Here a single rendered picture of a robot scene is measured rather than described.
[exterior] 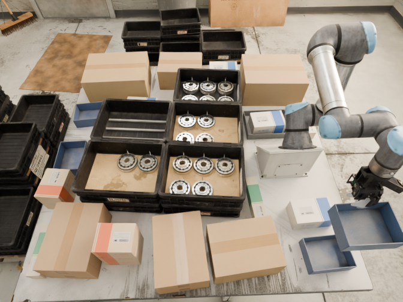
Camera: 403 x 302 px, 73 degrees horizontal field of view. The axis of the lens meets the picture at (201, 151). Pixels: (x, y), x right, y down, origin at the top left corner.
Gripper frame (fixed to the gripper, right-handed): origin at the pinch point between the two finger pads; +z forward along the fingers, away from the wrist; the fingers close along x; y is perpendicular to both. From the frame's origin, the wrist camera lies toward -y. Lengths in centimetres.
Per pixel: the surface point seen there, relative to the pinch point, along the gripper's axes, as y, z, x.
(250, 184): 31, 32, -32
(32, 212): 173, 78, -44
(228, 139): 42, 21, -56
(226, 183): 45, 25, -28
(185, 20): 72, 29, -244
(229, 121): 41, 19, -69
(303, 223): 9.5, 31.9, -9.6
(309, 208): 4.8, 30.8, -17.1
